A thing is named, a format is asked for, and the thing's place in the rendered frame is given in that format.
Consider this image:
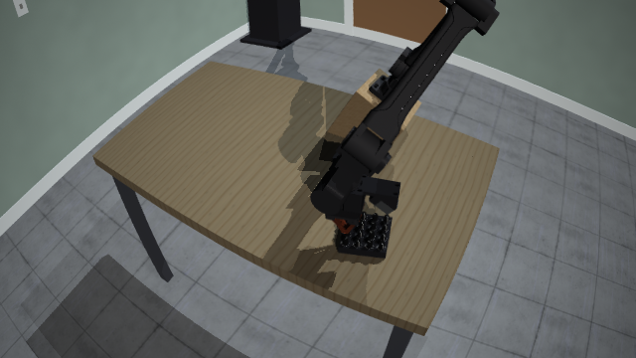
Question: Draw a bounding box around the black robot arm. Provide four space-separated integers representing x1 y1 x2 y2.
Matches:
310 0 499 215

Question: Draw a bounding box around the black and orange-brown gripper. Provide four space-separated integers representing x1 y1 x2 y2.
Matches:
325 202 365 234

